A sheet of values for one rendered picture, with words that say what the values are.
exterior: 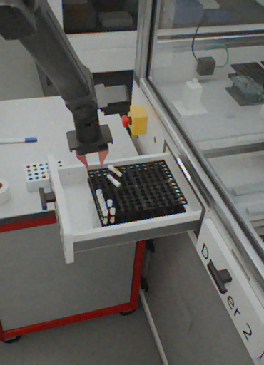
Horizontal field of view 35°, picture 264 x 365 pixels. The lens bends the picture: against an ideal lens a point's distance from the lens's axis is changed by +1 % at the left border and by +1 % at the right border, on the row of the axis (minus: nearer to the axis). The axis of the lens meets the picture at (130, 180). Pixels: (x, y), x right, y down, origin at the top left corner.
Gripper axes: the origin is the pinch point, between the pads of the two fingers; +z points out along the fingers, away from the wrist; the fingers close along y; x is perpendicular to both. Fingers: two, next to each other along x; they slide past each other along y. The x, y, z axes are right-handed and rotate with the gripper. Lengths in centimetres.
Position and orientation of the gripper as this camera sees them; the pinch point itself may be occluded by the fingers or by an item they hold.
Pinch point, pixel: (94, 165)
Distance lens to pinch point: 101.9
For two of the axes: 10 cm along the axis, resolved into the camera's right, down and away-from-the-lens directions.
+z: 0.7, 7.2, 6.9
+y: 9.7, -2.1, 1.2
